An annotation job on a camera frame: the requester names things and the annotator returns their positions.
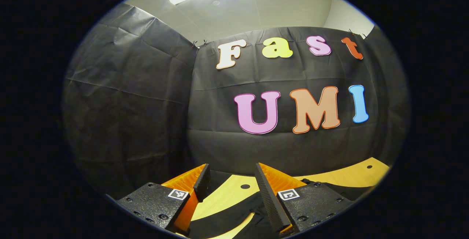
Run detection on black backdrop cloth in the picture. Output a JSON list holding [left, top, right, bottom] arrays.
[[62, 3, 409, 200]]

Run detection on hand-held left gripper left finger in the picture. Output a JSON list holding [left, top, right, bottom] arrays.
[[117, 163, 211, 236]]

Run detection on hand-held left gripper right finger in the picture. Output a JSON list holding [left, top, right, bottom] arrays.
[[254, 162, 355, 238]]

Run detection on black garment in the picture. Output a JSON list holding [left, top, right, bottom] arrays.
[[189, 179, 369, 239]]

